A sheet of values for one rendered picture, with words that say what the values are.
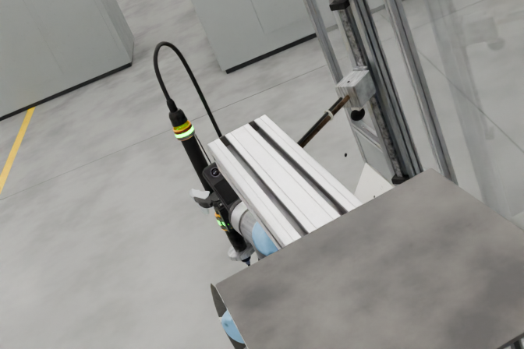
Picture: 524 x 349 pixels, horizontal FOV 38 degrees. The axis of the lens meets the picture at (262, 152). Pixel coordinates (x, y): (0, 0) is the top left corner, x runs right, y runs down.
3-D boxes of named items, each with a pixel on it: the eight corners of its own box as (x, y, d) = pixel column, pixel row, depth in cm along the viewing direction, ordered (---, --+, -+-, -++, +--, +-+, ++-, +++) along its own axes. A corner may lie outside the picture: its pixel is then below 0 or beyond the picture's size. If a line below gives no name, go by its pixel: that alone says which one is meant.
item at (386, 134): (397, 178, 242) (334, -1, 215) (410, 179, 238) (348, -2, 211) (392, 183, 240) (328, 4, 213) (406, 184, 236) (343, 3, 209)
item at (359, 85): (359, 91, 227) (351, 66, 223) (380, 90, 222) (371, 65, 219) (342, 110, 221) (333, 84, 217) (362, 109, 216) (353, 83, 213)
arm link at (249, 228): (270, 270, 150) (255, 236, 146) (247, 249, 159) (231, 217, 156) (303, 248, 152) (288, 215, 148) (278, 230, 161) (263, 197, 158)
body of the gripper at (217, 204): (217, 224, 174) (239, 243, 163) (203, 194, 170) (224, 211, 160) (246, 206, 176) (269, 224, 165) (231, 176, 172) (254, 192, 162)
